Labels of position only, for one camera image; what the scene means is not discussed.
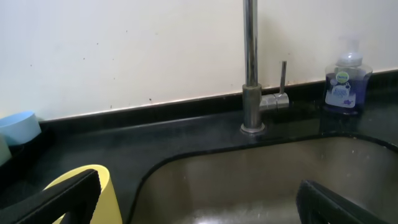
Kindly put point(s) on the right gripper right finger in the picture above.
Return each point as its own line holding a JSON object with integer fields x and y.
{"x": 323, "y": 208}

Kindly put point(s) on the green cup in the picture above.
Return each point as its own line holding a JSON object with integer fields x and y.
{"x": 3, "y": 152}

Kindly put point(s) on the yellow cup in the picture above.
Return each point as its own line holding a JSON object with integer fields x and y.
{"x": 109, "y": 202}

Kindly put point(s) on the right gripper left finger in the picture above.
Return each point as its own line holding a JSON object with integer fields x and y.
{"x": 46, "y": 202}

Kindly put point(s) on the steel sink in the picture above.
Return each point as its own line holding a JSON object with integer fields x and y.
{"x": 248, "y": 180}

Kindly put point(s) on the black tray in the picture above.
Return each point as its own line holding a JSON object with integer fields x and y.
{"x": 28, "y": 158}

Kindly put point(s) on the blue cup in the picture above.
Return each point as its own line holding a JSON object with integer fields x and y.
{"x": 18, "y": 127}

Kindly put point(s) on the steel tap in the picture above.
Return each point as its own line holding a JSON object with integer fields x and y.
{"x": 250, "y": 46}

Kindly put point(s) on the blue soap bottle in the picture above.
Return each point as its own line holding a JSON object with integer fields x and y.
{"x": 345, "y": 90}

